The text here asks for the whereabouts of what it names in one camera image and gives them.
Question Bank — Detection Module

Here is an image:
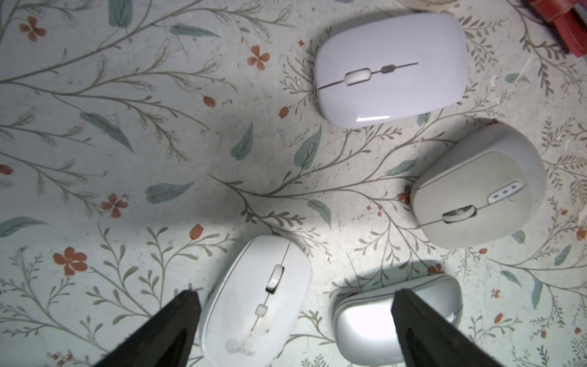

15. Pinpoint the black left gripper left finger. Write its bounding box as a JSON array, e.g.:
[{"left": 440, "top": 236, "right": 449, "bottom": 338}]
[{"left": 97, "top": 290, "right": 201, "bottom": 367}]

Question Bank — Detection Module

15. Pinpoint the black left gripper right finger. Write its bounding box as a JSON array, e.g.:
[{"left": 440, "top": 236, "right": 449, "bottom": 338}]
[{"left": 391, "top": 289, "right": 501, "bottom": 367}]

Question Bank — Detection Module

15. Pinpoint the silver mouse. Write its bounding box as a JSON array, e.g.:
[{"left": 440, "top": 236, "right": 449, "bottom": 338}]
[{"left": 333, "top": 274, "right": 463, "bottom": 366}]

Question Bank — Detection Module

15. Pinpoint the white slim mouse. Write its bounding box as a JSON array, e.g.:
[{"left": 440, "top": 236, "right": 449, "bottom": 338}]
[{"left": 198, "top": 235, "right": 312, "bottom": 366}]

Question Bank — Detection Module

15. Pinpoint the grey beige mouse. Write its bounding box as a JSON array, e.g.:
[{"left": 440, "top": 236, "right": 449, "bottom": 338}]
[{"left": 411, "top": 124, "right": 547, "bottom": 249}]

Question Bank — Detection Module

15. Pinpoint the lilac mouse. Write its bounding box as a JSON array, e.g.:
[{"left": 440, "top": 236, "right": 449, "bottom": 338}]
[{"left": 313, "top": 12, "right": 469, "bottom": 128}]

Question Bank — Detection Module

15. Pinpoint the red wallet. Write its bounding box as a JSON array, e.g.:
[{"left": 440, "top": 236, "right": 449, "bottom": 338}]
[{"left": 527, "top": 0, "right": 586, "bottom": 57}]

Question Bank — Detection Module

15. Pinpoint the clear tape ring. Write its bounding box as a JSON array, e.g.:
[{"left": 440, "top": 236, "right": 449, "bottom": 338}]
[{"left": 396, "top": 0, "right": 460, "bottom": 13}]

